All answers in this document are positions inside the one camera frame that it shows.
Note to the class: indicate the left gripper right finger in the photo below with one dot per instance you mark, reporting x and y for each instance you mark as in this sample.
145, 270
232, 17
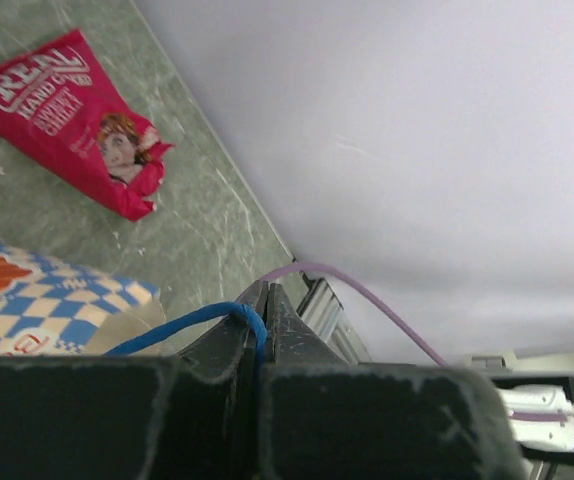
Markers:
289, 339

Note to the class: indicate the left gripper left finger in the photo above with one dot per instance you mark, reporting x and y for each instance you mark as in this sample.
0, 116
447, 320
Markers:
216, 410

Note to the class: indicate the blue checkered paper bag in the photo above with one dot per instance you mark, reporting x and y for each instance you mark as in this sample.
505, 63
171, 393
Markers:
49, 307

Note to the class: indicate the red chips packet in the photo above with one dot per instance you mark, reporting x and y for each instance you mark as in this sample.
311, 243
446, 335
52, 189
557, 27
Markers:
59, 107

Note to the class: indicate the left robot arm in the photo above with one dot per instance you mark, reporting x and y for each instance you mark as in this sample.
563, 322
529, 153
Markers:
301, 411

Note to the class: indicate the aluminium rail frame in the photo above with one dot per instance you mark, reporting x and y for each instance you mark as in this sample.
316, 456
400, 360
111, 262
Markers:
324, 314

